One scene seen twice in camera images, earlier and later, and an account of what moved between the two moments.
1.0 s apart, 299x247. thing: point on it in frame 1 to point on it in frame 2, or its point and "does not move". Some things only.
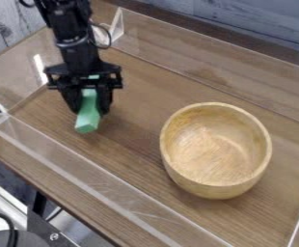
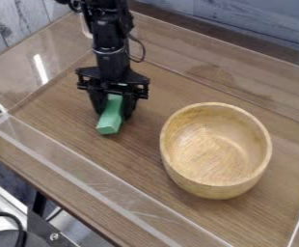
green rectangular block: (89, 117) to (109, 123)
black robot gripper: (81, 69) to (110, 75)
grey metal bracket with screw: (40, 226) does not move
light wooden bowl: (214, 149) does not move
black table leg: (38, 205) does not move
